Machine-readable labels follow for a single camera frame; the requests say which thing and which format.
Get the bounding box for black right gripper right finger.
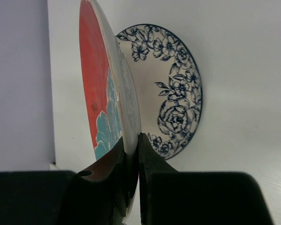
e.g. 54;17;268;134
138;133;273;225

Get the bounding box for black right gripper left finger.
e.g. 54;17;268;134
0;140;126;225

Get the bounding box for red and teal plate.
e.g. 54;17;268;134
78;0;141;218

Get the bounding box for blue floral white plate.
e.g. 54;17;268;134
117;24;203;160

